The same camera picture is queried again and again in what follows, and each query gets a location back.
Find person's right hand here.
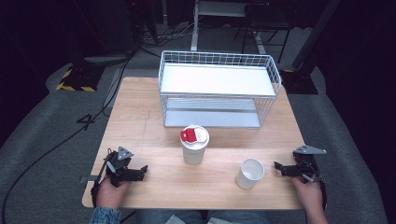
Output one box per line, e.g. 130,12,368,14
290,175,325,216

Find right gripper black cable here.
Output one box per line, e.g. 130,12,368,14
317,175,329,211

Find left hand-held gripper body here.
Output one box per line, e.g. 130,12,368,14
104,146,134,189

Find person's legs in jeans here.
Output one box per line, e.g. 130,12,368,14
135,209,273,224

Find long black floor cable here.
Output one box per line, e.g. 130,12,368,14
0,52,135,224

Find bundle of floor cables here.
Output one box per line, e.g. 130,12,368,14
136,18,195,59

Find person's left hand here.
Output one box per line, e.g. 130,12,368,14
94,178,132,210

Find black chair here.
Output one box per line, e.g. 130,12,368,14
233,2,294,64

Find white paper cup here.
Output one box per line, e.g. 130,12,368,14
234,158,266,190

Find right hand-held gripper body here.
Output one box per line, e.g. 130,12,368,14
292,144,328,184

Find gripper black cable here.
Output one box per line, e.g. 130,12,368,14
317,175,329,211
90,161,110,208

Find white paper sheet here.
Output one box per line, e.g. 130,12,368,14
164,214,187,224
207,217,233,224

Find white cup with red lid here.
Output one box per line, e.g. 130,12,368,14
179,123,210,166

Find black yellow striped base plate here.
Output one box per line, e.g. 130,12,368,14
55,64,106,93

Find white desk frame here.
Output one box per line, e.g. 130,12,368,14
190,0,269,56

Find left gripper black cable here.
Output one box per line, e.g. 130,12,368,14
90,161,110,208

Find black stand with base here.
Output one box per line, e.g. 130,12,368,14
279,0,343,96

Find white wire two-tier rack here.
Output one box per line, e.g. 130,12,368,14
158,49,283,130

